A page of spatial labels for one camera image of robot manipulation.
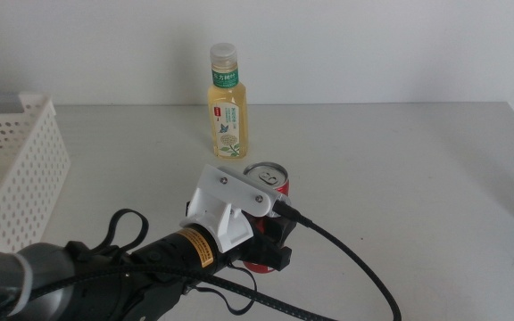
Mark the red soda can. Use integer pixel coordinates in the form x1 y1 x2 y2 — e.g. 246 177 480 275
242 160 291 275

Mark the yellow tea bottle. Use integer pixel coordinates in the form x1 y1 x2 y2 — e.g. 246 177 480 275
206 42 249 160

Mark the white perforated plastic basket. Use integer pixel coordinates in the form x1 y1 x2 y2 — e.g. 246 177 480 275
0 91 71 254

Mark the thin black arm wire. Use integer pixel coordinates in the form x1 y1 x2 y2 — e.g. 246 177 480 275
188 261 259 317
103 208 150 258

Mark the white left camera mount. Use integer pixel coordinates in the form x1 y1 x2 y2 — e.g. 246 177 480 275
179 163 287 255

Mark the black braided camera cable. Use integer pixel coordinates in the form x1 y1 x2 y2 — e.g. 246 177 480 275
0 200 403 321

